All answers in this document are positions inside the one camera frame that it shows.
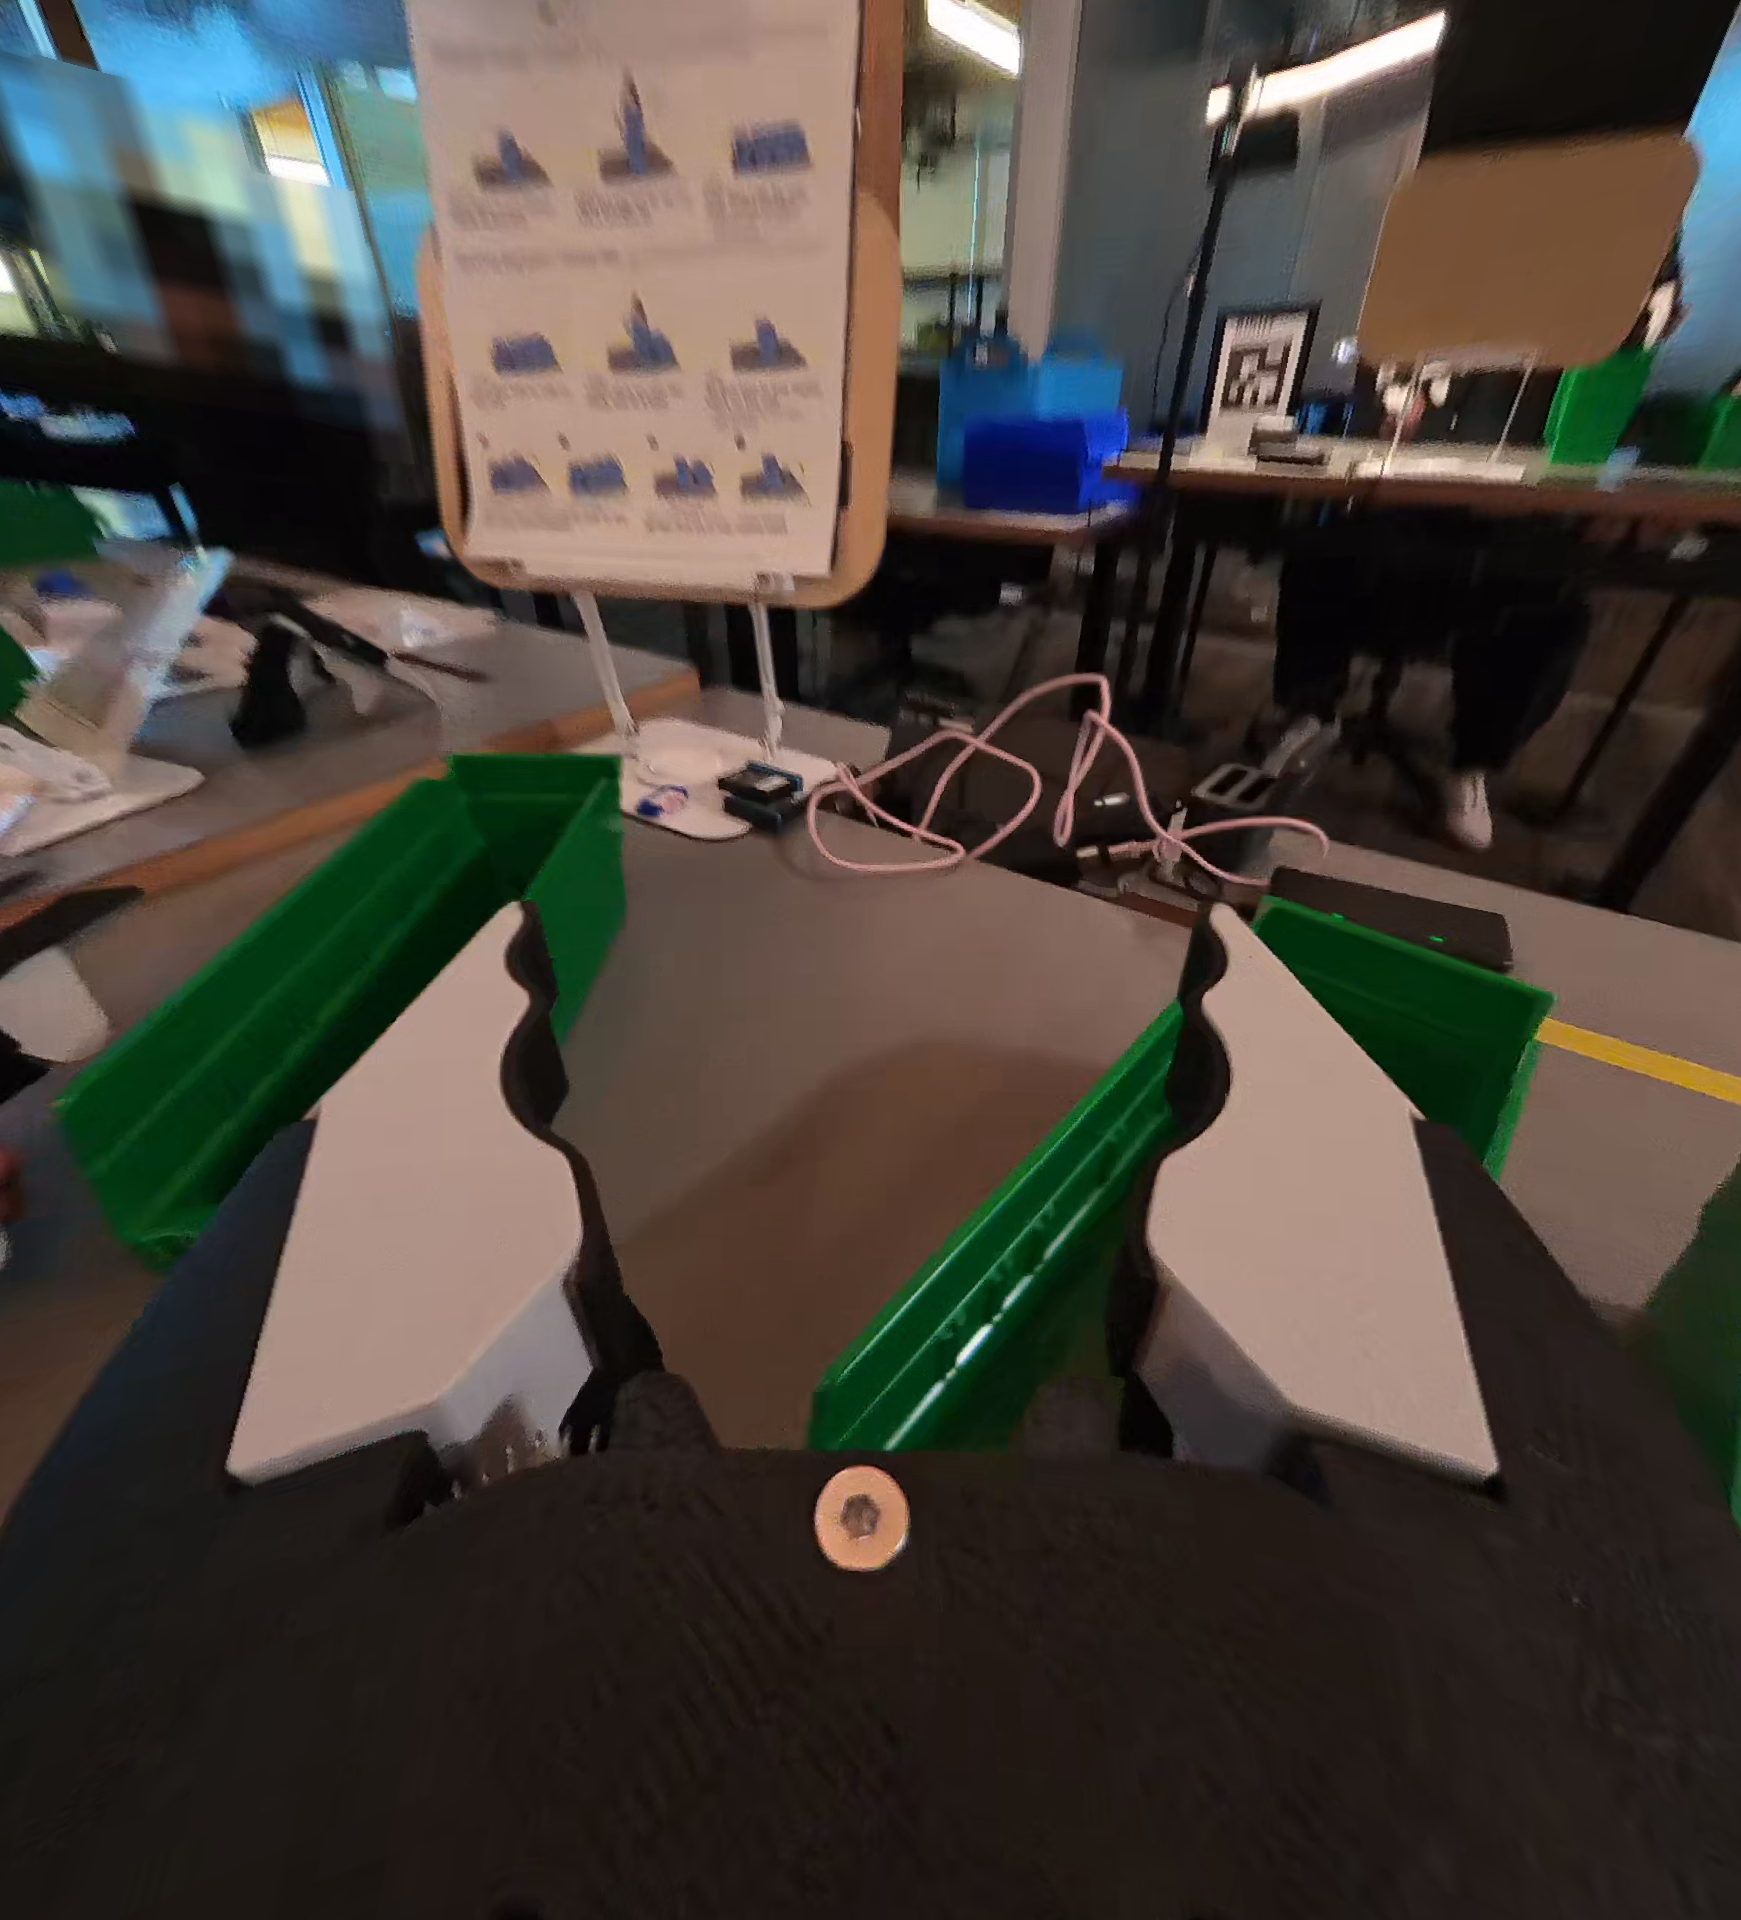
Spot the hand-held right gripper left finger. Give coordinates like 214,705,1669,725
223,900,664,1487

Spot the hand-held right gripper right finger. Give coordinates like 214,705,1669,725
1110,903,1504,1487

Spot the black charger box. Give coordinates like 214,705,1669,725
1265,864,1518,977

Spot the black clamp stand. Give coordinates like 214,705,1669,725
229,603,492,749

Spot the wood-edged side table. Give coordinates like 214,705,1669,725
0,539,704,980

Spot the black box with blue edge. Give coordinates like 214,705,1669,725
715,757,812,834

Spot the black labelled box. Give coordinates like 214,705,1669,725
889,715,1084,860

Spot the long wooden work table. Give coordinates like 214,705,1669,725
882,476,1144,692

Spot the blue plastic tote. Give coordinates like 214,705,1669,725
935,318,1131,486
957,408,1132,517

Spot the wooden backing board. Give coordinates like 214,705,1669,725
417,0,909,612

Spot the studio light on stand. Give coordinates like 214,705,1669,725
1122,3,1454,710

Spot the pink cable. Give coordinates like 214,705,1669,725
805,671,1332,890

